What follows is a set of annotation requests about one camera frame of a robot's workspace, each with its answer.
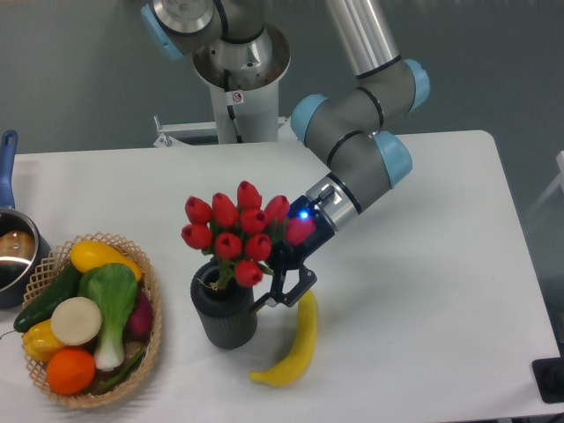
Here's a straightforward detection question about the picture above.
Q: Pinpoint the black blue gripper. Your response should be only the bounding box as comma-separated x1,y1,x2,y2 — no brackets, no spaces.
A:
249,196,335,313

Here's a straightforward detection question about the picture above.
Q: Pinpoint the red tulip bouquet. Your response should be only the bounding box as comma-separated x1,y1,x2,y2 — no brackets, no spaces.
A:
182,181,290,290

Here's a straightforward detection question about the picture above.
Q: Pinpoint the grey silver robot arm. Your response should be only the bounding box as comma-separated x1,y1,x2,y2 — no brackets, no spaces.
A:
141,1,430,307

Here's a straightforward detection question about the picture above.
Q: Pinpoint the dark grey ribbed vase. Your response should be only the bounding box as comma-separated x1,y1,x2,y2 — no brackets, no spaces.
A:
190,259,257,350

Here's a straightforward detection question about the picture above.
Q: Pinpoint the yellow toy banana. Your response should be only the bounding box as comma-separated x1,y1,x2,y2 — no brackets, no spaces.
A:
249,290,318,388

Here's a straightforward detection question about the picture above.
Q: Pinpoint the purple toy radish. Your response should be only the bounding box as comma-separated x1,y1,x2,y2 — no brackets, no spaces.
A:
126,290,153,338

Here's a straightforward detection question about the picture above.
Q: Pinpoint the green toy bok choy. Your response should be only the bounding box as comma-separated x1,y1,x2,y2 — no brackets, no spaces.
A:
78,263,137,371

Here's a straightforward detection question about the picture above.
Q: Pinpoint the yellow toy squash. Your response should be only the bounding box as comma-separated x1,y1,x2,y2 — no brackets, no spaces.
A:
70,241,143,282

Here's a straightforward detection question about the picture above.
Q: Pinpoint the green toy bean pod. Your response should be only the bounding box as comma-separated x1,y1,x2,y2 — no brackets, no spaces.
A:
93,350,146,396

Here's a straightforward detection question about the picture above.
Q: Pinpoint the cream round toy slice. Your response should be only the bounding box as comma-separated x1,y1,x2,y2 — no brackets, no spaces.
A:
50,297,102,346

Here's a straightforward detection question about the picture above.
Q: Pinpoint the green toy cucumber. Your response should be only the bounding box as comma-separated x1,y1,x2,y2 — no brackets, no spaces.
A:
13,263,82,333

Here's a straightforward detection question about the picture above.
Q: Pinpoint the woven wicker basket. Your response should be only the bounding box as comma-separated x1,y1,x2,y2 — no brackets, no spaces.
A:
23,233,162,409

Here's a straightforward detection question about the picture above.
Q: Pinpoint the orange toy fruit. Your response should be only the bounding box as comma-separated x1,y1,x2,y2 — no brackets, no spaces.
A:
47,348,96,396

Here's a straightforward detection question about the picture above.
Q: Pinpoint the yellow toy bell pepper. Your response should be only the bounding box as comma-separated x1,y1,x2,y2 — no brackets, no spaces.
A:
22,319,66,362

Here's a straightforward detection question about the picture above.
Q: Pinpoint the black device at edge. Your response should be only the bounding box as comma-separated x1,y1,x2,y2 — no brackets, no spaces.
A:
531,357,563,404

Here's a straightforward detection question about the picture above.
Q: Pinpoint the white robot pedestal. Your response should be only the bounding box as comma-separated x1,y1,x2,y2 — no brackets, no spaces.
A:
153,82,298,147

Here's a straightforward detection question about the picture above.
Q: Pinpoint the blue handled saucepan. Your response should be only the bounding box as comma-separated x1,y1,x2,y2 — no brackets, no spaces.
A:
1,130,50,309

